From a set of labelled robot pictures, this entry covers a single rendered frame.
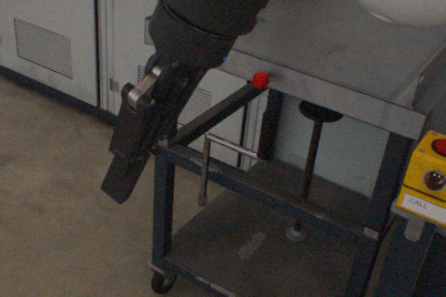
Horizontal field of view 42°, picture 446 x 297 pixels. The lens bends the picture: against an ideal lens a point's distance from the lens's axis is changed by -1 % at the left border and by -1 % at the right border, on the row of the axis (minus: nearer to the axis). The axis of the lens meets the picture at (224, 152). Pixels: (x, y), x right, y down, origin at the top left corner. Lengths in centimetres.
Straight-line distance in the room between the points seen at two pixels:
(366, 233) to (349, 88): 32
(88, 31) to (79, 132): 42
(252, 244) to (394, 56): 72
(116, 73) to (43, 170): 48
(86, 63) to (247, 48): 139
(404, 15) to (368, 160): 158
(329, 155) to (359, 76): 88
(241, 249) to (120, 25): 103
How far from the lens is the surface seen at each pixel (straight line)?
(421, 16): 39
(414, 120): 108
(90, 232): 200
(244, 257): 167
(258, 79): 112
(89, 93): 256
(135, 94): 50
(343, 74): 114
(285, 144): 207
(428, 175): 84
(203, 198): 137
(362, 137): 193
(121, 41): 232
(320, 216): 128
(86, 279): 184
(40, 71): 275
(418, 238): 93
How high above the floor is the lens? 131
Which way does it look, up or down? 33 degrees down
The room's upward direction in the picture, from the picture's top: 6 degrees clockwise
